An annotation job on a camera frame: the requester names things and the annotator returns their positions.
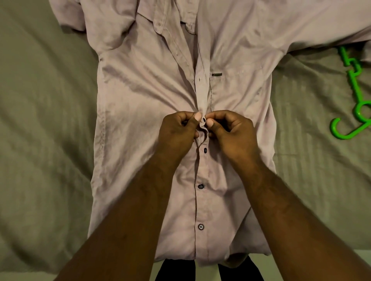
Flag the pile of coloured plastic hangers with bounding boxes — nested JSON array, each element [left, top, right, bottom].
[[330, 45, 371, 141]]

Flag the bed with taupe sheet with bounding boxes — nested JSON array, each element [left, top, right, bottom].
[[0, 0, 371, 274]]

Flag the pink garment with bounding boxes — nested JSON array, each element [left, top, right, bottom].
[[49, 0, 371, 268]]

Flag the person's right hand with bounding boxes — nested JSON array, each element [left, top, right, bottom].
[[204, 110, 263, 173]]

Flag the person's left forearm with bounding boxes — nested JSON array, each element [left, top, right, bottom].
[[55, 159, 182, 281]]

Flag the person's left hand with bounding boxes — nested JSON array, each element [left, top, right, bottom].
[[153, 110, 204, 170]]

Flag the person's right forearm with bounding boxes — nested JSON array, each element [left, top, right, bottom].
[[235, 161, 371, 281]]

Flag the person's black trousers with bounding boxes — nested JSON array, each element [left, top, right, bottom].
[[155, 255, 264, 281]]

